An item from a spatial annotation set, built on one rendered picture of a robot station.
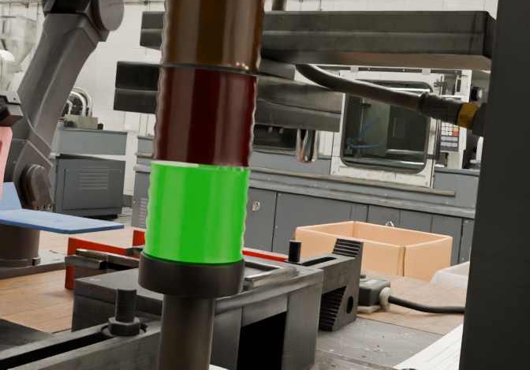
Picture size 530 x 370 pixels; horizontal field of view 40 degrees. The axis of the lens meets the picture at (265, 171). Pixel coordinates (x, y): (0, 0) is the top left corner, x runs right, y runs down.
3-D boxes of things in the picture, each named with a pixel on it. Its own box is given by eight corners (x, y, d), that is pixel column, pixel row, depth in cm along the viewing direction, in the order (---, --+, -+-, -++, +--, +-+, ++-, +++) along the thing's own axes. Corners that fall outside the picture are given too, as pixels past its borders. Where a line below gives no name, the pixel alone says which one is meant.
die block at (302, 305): (219, 341, 69) (226, 262, 69) (315, 365, 64) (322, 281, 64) (65, 398, 52) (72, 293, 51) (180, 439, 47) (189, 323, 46)
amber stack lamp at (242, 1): (196, 72, 30) (203, -10, 30) (278, 76, 28) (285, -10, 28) (137, 61, 27) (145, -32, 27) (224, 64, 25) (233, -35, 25)
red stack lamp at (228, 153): (189, 157, 30) (196, 76, 30) (269, 166, 28) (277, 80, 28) (129, 155, 27) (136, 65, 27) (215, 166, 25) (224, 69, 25)
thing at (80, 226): (9, 211, 76) (11, 181, 76) (124, 228, 68) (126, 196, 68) (-49, 214, 70) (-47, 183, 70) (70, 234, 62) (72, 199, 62)
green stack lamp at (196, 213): (182, 241, 30) (188, 161, 30) (261, 256, 29) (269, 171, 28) (121, 249, 27) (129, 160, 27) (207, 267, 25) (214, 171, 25)
